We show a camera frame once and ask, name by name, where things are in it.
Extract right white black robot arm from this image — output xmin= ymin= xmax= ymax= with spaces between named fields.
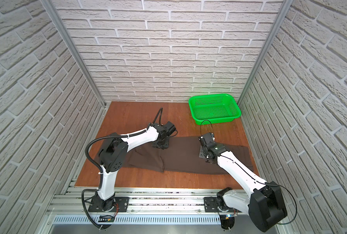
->
xmin=198 ymin=133 xmax=288 ymax=232

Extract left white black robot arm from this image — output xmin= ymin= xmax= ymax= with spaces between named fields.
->
xmin=85 ymin=122 xmax=177 ymax=212

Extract green plastic basket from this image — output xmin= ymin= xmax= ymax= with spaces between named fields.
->
xmin=188 ymin=94 xmax=242 ymax=125

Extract small black electronics box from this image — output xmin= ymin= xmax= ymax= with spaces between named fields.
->
xmin=98 ymin=215 xmax=115 ymax=223

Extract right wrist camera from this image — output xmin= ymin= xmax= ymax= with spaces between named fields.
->
xmin=199 ymin=132 xmax=216 ymax=148

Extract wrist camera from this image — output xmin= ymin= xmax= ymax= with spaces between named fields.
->
xmin=163 ymin=121 xmax=176 ymax=136
xmin=199 ymin=132 xmax=216 ymax=148

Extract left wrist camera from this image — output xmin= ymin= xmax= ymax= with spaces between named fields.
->
xmin=163 ymin=121 xmax=176 ymax=136

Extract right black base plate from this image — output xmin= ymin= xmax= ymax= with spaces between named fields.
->
xmin=204 ymin=197 xmax=234 ymax=213

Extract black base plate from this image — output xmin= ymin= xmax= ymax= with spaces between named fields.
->
xmin=88 ymin=197 xmax=130 ymax=213
xmin=204 ymin=197 xmax=234 ymax=213

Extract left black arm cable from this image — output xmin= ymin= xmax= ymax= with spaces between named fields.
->
xmin=81 ymin=107 xmax=164 ymax=230

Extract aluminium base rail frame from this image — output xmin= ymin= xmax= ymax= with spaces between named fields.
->
xmin=37 ymin=185 xmax=260 ymax=234

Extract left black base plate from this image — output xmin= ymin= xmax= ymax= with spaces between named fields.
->
xmin=88 ymin=197 xmax=130 ymax=213

